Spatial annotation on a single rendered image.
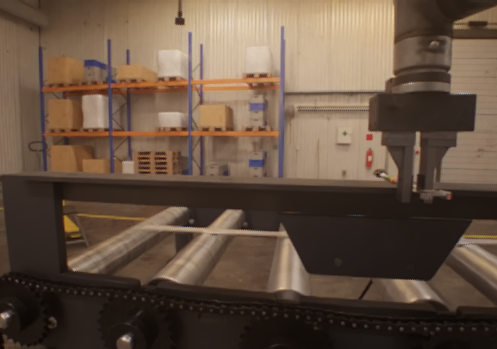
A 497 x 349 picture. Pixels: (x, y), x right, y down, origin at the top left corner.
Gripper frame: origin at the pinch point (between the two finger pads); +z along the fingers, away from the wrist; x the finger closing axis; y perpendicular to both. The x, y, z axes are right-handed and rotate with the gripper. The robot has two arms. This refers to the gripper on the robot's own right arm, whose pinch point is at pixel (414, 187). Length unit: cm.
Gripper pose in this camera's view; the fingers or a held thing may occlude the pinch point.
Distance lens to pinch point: 47.2
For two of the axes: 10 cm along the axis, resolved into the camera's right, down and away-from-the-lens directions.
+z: -0.1, 9.9, 1.1
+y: -1.7, 1.0, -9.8
